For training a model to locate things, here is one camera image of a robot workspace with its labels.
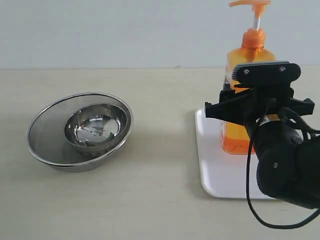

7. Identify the white rectangular plastic tray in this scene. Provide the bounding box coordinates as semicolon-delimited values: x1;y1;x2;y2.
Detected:
194;107;305;200

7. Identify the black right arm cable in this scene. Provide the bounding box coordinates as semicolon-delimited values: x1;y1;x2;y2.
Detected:
245;104;320;229

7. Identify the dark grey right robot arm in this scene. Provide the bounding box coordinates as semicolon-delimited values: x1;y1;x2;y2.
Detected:
204;84;320;209

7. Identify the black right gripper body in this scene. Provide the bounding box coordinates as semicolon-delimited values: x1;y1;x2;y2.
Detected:
218;84;300;127

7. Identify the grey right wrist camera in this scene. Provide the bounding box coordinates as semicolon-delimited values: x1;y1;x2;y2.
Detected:
231;60;301;88

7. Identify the orange pump soap bottle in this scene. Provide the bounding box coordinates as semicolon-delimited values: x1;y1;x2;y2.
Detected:
220;0;276;155

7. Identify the steel mesh strainer basket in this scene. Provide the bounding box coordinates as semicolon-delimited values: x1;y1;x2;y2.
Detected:
26;92;134;173

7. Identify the small stainless steel bowl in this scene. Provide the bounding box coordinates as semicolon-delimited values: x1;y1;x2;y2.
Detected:
63;102;133;157

